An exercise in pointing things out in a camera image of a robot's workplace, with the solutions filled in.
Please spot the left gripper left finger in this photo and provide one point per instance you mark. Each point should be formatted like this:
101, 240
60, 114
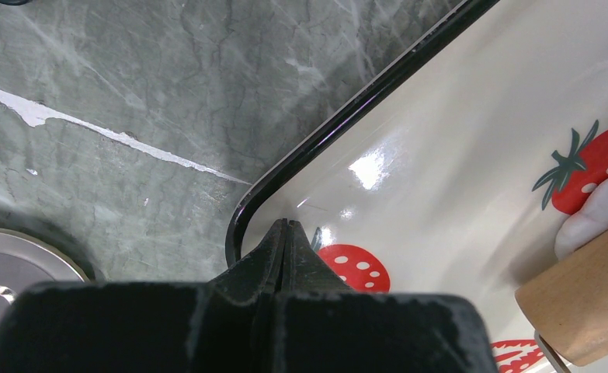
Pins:
218, 326

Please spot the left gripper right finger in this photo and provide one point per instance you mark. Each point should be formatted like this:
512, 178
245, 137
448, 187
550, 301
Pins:
319, 324

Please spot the strawberry pattern white tray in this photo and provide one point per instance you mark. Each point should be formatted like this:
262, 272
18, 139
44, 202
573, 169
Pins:
455, 169

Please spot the wooden rolling pin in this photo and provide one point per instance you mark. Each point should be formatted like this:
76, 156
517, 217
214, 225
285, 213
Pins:
567, 305

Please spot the white dough ball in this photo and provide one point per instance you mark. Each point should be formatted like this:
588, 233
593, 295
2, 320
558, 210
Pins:
587, 223

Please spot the steel baking tray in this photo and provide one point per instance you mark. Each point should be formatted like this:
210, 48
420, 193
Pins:
26, 261

